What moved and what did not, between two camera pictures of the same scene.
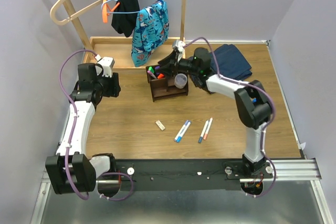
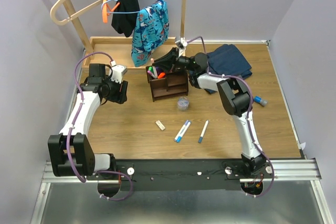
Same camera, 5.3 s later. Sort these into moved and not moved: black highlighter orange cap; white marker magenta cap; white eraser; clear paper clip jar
Moved: clear paper clip jar
Not moved: white marker magenta cap; white eraser; black highlighter orange cap
